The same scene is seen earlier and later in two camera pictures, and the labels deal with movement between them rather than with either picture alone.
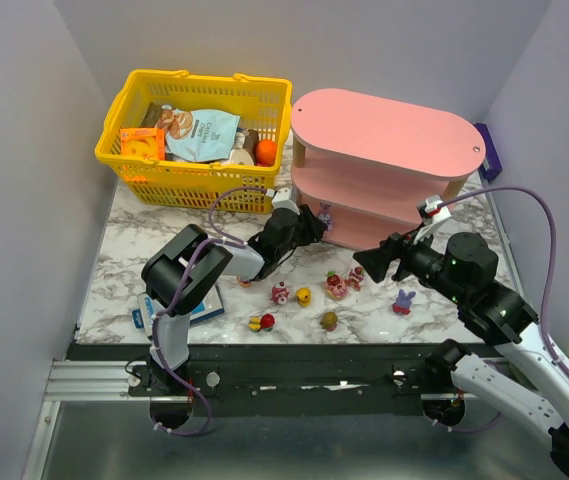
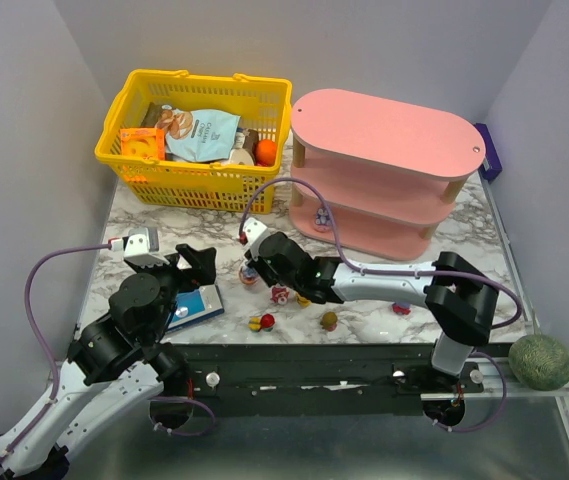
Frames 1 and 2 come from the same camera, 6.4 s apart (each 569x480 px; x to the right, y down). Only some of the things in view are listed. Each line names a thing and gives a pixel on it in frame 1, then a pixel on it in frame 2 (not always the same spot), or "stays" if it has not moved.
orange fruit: x=266 y=150 stays
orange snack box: x=148 y=142 stays
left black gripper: x=302 y=228 to x=176 y=273
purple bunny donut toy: x=325 y=216 stays
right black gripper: x=399 y=257 to x=262 y=257
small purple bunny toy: x=403 y=302 stays
